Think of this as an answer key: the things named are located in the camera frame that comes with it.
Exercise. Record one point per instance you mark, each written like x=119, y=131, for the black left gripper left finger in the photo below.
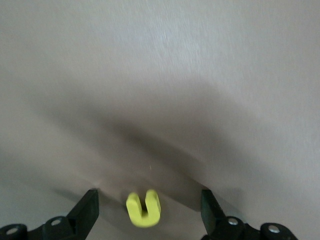
x=80, y=220

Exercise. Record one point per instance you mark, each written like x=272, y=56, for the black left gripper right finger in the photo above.
x=217, y=222

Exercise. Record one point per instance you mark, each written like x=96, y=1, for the yellow foam letter u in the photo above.
x=135, y=212

